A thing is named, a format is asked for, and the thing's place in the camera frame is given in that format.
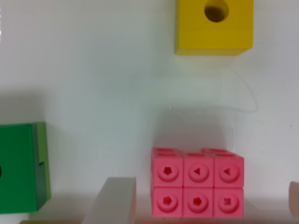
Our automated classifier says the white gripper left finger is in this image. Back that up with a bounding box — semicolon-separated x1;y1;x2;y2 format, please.
82;177;136;224

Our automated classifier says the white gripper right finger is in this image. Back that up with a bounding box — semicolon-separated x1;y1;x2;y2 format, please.
289;181;299;218

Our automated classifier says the pink linking cube block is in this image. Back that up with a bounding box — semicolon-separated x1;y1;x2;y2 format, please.
150;147;245;218

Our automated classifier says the green block with hole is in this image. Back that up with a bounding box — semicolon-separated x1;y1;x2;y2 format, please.
0;122;51;214

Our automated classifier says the yellow block with hole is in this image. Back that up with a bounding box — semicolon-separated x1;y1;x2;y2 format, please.
175;0;254;56

